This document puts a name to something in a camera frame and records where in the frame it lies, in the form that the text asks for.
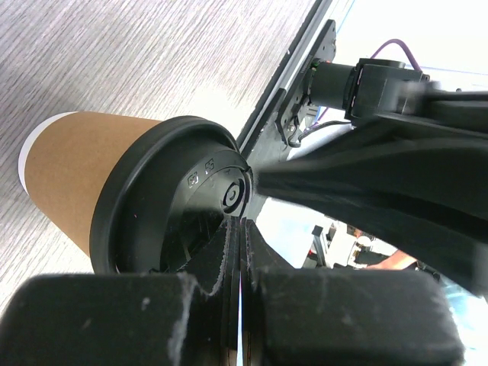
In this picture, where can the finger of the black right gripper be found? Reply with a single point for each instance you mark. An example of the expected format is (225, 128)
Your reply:
(441, 162)
(451, 242)

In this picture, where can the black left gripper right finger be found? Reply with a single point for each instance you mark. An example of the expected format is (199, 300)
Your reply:
(341, 316)

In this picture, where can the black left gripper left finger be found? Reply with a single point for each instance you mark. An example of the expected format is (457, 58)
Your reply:
(186, 318)

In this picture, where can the black plastic cup lid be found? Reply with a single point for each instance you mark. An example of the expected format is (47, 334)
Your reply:
(183, 175)

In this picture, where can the brown paper coffee cup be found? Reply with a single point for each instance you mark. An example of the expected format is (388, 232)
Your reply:
(76, 167)

